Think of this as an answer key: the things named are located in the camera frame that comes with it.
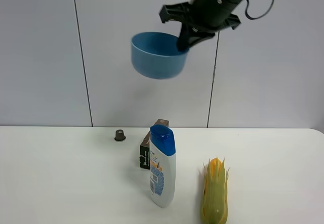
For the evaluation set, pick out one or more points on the brown coffee capsule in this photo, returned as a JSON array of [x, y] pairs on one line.
[[119, 135]]

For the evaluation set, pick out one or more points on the brown coffee capsule box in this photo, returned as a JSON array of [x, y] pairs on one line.
[[144, 157]]

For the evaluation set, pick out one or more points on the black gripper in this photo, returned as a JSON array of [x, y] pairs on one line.
[[200, 19]]

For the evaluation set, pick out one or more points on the toy corn cob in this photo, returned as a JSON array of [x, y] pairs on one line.
[[214, 203]]

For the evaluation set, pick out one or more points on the blue plastic bowl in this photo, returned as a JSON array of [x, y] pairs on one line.
[[155, 55]]

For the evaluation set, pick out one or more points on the white blue shampoo bottle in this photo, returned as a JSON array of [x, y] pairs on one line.
[[162, 151]]

